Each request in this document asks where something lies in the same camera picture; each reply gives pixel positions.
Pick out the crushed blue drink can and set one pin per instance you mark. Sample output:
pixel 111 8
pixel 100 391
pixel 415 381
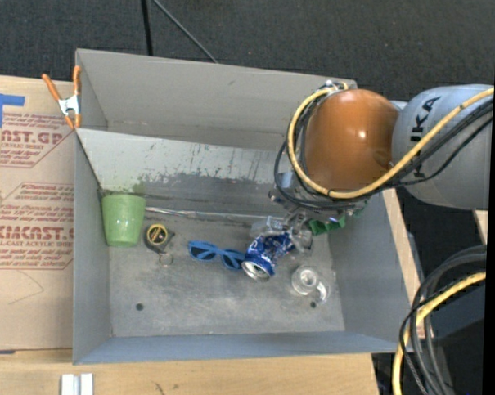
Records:
pixel 265 252

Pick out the green plastic cup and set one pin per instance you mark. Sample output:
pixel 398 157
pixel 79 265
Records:
pixel 123 220

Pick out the blue sunglasses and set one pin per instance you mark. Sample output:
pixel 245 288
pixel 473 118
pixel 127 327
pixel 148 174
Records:
pixel 206 252

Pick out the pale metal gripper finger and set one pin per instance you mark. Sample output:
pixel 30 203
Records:
pixel 302 240
pixel 267 225

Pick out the black and yellow tape measure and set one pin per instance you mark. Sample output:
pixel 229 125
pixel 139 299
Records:
pixel 156 234

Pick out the clear glass mug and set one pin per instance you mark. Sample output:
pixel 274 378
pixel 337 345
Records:
pixel 307 279

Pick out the grey metal bin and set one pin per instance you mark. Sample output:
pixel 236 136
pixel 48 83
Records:
pixel 210 297

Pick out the brown cardboard board red print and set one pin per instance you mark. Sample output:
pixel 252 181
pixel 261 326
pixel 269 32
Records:
pixel 27 281

